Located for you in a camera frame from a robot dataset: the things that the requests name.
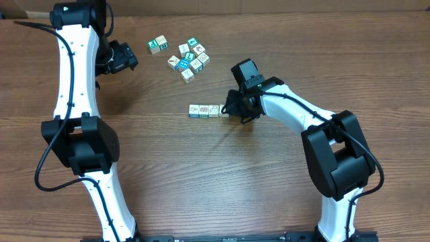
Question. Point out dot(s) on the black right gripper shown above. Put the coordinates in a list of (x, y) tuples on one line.
[(233, 109)]

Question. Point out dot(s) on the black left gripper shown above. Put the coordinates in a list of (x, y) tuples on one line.
[(125, 57)]

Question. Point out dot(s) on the lone plain wooden block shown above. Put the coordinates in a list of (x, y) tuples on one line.
[(221, 114)]

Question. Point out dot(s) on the green-top wooden block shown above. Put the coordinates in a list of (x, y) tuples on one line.
[(153, 46), (213, 111), (192, 42)]

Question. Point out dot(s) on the wooden block green edge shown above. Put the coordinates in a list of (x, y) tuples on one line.
[(203, 111)]

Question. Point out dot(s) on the wooden block blue edge lowest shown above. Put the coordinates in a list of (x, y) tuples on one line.
[(194, 111)]

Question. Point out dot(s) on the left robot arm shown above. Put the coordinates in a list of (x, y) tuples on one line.
[(77, 135)]

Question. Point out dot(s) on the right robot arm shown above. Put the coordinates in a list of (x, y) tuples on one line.
[(339, 161)]

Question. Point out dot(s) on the plain wooden block green side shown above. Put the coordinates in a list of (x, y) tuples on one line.
[(162, 42)]

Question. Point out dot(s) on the brown cardboard backdrop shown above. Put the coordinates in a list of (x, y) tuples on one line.
[(226, 7)]

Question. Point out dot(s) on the wooden block pencil picture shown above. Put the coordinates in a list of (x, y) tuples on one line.
[(173, 63)]

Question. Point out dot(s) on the plain wooden block centre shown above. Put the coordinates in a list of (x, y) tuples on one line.
[(196, 65)]

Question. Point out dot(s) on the wooden block brown picture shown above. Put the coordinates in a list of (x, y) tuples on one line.
[(204, 59)]

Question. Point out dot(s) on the plain wooden block upper middle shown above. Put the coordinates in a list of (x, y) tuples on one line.
[(183, 49)]

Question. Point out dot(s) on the blue-top wooden block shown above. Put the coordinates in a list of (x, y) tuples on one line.
[(183, 64)]

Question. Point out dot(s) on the plain wooden block lower middle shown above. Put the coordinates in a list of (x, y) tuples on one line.
[(187, 75)]

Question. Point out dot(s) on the green letter wooden block centre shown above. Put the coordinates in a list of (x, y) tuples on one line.
[(190, 56)]

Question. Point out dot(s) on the wooden block animal picture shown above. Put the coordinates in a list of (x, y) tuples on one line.
[(198, 49)]

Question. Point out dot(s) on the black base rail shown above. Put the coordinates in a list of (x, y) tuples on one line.
[(228, 238)]

